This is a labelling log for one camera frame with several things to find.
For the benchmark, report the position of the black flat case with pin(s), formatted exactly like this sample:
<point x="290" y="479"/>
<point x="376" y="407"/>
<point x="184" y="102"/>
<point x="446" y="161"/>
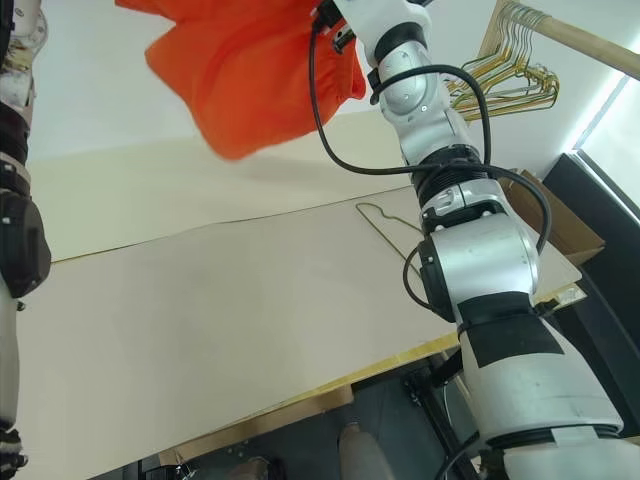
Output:
<point x="600" y="200"/>

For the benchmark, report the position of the orange shorts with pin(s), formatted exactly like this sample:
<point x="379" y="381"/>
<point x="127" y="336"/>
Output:
<point x="240" y="75"/>

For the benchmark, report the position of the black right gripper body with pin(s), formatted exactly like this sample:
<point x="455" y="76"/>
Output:
<point x="331" y="14"/>

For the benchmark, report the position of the brown cardboard box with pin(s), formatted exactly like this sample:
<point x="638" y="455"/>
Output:
<point x="565" y="235"/>

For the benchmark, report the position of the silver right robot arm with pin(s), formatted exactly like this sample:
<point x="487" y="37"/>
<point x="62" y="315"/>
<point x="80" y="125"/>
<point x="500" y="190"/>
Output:
<point x="480" y="260"/>

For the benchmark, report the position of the wooden rack rod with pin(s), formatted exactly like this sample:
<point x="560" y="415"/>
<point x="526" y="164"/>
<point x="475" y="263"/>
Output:
<point x="590" y="42"/>

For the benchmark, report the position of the grey rounded shape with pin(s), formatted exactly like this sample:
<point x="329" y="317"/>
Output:
<point x="365" y="455"/>

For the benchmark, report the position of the wooden rack post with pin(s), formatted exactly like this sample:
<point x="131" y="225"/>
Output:
<point x="492" y="30"/>

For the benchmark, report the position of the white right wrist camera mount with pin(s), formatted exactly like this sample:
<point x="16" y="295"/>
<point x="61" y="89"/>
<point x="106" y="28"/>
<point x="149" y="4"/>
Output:
<point x="385" y="15"/>

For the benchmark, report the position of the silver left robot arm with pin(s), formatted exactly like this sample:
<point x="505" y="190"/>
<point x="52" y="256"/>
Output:
<point x="20" y="240"/>

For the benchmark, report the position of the black table leg frame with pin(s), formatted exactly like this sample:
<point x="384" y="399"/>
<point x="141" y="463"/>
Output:
<point x="435" y="390"/>

